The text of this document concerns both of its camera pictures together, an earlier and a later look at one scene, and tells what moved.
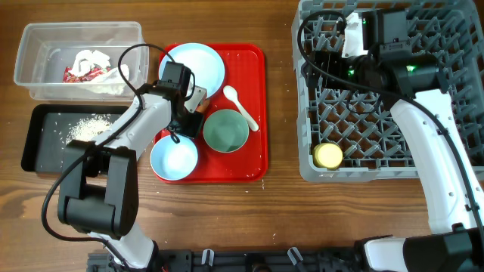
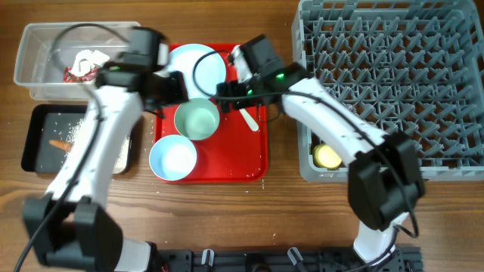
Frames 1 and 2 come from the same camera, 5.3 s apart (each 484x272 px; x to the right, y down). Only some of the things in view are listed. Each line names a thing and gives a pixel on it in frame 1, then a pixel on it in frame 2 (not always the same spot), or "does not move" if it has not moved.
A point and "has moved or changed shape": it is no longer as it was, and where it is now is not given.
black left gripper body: [188, 125] → [167, 90]
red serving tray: [246, 68] does not move
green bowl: [225, 131] has moved or changed shape
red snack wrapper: [94, 72] does not move
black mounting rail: [349, 260] does not move
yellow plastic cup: [327, 156] does not move
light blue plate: [204, 63] does not move
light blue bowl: [174, 161] does not move
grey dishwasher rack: [349, 133] does not move
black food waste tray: [51, 126] does not move
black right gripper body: [339, 73] → [234, 90]
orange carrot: [203, 106] → [61, 145]
